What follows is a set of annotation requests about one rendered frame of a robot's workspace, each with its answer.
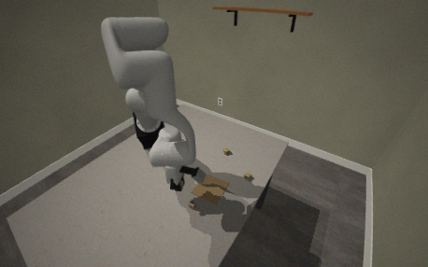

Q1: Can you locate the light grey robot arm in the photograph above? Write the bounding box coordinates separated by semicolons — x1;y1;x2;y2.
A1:
101;17;196;167

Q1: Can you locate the tan flat mat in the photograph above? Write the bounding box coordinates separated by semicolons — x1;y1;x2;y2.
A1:
192;173;229;205

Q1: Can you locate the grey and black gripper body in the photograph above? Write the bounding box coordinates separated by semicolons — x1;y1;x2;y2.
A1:
164;166;183;185

